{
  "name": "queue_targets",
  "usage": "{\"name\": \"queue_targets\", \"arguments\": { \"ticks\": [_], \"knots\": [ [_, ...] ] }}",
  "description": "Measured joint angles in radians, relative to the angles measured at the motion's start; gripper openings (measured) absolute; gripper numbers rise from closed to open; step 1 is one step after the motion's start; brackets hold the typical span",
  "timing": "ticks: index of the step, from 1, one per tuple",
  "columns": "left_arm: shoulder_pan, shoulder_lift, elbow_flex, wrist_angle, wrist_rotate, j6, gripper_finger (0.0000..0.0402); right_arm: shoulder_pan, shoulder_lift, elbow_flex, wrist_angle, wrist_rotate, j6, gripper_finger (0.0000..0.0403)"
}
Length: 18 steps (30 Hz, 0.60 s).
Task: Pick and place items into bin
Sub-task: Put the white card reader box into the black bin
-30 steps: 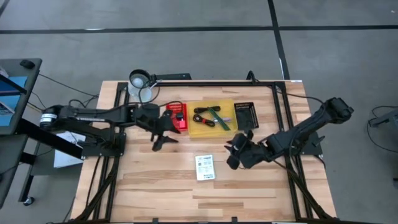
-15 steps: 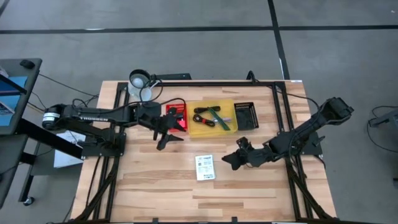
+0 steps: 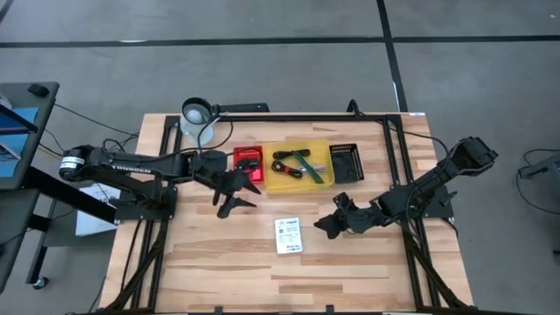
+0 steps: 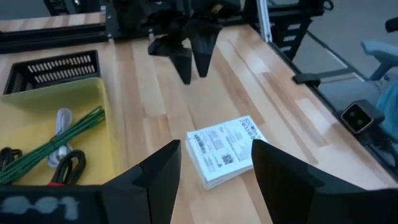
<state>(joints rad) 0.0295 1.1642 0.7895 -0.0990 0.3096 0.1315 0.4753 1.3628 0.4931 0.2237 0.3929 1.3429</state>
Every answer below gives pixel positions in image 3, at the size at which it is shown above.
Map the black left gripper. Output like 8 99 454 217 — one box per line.
192 149 263 220

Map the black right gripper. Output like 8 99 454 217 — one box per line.
312 191 389 241

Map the black cable with red tie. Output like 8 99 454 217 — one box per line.
270 159 305 180

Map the green braided cable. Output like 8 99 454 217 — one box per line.
291 150 326 186

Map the translucent yellow plastic bin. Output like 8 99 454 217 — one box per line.
261 138 336 195

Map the red slotted plastic basket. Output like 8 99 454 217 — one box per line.
232 144 265 186

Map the black slotted plastic basket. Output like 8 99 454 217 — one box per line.
328 143 366 185

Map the white paper sheet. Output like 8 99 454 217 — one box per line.
74 182 123 238

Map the black mobile workstation cart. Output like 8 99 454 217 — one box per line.
0 80 120 295

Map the black computer mouse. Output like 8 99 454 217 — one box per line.
27 83 51 98

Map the laptop with blue screen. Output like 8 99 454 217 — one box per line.
0 104 41 179

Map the black aluminium table frame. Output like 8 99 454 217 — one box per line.
99 112 476 315

